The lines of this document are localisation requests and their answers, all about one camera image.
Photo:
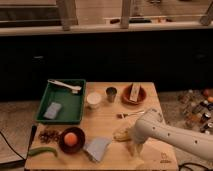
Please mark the white paper cup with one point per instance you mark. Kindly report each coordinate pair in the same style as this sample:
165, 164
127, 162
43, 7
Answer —
93, 99

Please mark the dark grape bunch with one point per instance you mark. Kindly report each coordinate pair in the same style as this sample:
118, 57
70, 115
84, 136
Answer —
47, 136

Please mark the dark brown bowl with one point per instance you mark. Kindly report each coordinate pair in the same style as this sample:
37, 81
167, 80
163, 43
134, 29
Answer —
77, 146

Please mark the orange fruit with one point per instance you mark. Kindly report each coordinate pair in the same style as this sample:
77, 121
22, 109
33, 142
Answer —
70, 139

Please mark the green plastic tray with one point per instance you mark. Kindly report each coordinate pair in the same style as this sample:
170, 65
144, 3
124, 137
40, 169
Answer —
72, 104

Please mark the blue grey cloth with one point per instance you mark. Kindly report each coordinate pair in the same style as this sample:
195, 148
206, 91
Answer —
97, 148

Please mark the spice bottle rack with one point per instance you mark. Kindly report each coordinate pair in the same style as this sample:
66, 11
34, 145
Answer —
197, 110

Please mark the small cardboard box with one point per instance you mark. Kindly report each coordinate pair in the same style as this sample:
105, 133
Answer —
134, 92

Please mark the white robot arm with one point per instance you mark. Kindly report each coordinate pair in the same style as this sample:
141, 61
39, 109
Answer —
151, 125

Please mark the metal fork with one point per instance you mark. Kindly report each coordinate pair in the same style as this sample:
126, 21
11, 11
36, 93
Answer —
124, 115

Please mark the grey blue sponge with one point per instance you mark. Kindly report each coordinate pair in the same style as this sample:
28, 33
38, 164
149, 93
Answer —
52, 110

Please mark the yellow banana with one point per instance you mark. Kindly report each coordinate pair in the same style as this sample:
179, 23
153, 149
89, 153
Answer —
122, 136

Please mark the small metal cup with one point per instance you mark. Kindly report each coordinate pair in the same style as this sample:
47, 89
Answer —
111, 94

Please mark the green chili pepper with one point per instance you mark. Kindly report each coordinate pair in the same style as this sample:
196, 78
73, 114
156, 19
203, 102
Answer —
39, 150

